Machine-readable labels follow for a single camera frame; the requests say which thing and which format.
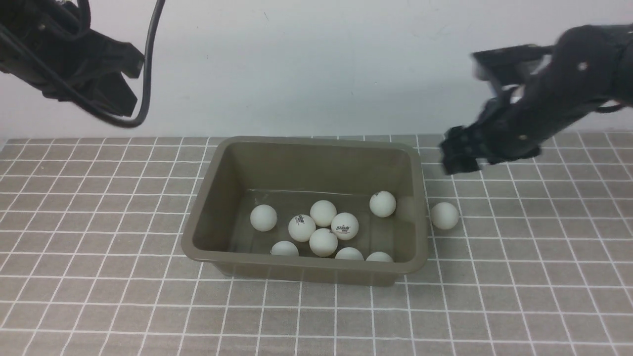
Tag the olive plastic storage bin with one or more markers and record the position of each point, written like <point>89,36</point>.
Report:
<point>291,174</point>

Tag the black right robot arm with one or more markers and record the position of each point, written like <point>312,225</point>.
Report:
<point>540,91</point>

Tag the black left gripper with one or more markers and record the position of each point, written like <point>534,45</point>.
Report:
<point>59,33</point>

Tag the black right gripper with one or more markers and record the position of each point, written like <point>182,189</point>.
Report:
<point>462,148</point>

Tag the grey checkered tablecloth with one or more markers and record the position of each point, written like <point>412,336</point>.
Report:
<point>540,263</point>

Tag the white ping-pong ball with logo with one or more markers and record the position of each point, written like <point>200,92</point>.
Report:
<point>301,227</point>
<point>379,257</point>
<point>345,226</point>
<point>349,254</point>
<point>444,215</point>

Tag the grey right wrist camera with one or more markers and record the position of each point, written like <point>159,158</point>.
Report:
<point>509,66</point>

